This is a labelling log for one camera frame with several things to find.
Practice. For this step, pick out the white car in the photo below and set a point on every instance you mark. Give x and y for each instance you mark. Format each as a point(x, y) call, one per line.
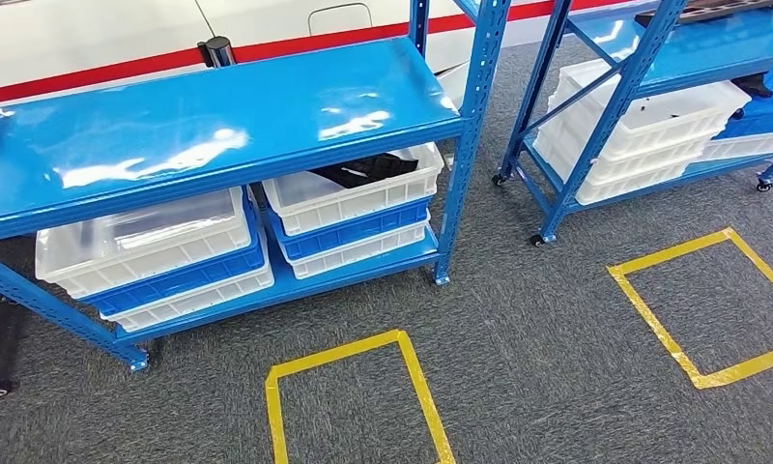
point(73, 32)

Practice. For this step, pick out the black barrier post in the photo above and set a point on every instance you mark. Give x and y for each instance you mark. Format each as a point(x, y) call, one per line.
point(219, 51)

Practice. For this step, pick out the red barrier belt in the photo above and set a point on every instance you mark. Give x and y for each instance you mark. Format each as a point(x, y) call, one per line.
point(105, 72)
point(361, 35)

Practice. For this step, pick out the black plastic part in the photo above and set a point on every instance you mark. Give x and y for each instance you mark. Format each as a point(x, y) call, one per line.
point(367, 168)
point(752, 86)

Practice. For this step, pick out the black plastic plate bracket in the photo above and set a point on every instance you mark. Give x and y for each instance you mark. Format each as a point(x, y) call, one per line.
point(713, 9)

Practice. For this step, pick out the white plastic bin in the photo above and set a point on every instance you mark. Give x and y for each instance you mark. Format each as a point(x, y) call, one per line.
point(361, 253)
point(137, 256)
point(348, 205)
point(630, 186)
point(681, 121)
point(745, 147)
point(201, 301)
point(649, 160)

